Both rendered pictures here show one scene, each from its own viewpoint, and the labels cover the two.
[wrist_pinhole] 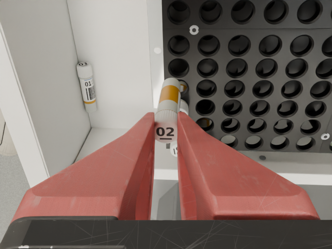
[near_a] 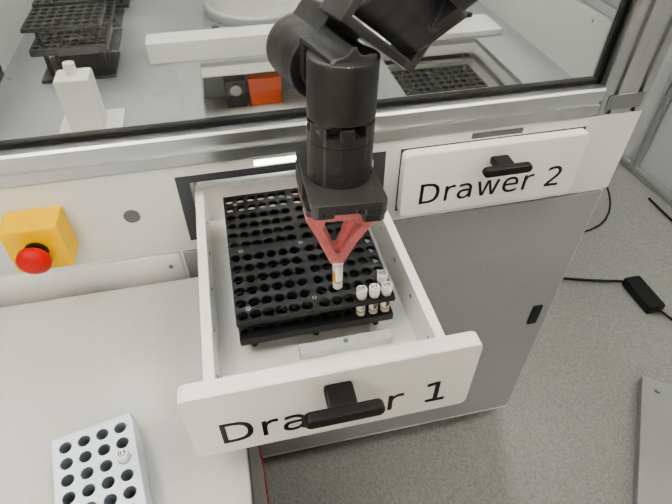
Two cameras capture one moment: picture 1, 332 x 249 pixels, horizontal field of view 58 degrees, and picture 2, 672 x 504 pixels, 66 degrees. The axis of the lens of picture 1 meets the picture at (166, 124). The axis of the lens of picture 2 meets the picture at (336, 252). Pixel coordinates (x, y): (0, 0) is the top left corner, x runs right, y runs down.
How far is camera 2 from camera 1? 0.45 m
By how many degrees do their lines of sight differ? 52
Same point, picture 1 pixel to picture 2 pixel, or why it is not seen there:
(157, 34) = (335, 342)
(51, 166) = (423, 343)
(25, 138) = (397, 350)
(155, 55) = (350, 341)
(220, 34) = (314, 287)
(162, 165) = (417, 302)
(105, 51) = not seen: hidden behind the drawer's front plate
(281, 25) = (304, 266)
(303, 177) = (391, 233)
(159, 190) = not seen: outside the picture
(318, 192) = (478, 250)
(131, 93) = not seen: hidden behind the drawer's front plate
